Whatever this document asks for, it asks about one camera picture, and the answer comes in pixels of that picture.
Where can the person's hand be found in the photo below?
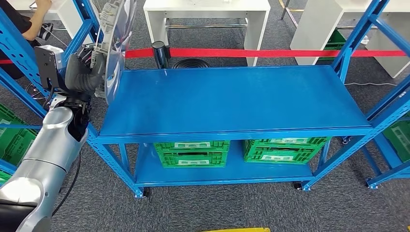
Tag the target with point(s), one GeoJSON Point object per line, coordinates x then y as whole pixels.
{"type": "Point", "coordinates": [43, 4]}

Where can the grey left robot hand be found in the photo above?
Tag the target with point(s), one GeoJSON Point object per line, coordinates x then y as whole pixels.
{"type": "Point", "coordinates": [83, 75]}

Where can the grey plastic hubcap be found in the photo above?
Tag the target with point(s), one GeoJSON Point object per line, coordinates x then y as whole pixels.
{"type": "Point", "coordinates": [117, 48]}

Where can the person's forearm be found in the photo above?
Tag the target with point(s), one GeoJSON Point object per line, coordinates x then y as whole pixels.
{"type": "Point", "coordinates": [33, 24]}

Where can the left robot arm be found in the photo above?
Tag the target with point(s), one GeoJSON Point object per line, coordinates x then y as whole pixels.
{"type": "Point", "coordinates": [48, 150]}

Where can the blue steel shelf rack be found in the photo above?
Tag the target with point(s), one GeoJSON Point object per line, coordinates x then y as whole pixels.
{"type": "Point", "coordinates": [224, 99]}
{"type": "Point", "coordinates": [386, 153]}
{"type": "Point", "coordinates": [22, 97]}

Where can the person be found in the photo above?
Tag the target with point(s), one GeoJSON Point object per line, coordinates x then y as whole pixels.
{"type": "Point", "coordinates": [14, 17]}

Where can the white table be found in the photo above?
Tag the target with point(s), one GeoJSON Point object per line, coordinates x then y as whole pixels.
{"type": "Point", "coordinates": [73, 25]}
{"type": "Point", "coordinates": [208, 5]}
{"type": "Point", "coordinates": [314, 32]}

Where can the black stanchion base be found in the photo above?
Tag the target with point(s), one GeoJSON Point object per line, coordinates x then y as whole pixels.
{"type": "Point", "coordinates": [191, 64]}

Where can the red barrier belt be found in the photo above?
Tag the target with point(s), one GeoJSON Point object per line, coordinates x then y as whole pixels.
{"type": "Point", "coordinates": [256, 52]}

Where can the small white crumpled object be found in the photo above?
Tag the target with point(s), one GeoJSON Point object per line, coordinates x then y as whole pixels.
{"type": "Point", "coordinates": [364, 40]}

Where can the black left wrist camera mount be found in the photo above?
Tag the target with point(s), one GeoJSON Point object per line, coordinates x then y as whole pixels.
{"type": "Point", "coordinates": [45, 67]}

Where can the black stanchion post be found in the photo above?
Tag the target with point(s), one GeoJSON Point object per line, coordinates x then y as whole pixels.
{"type": "Point", "coordinates": [160, 55]}

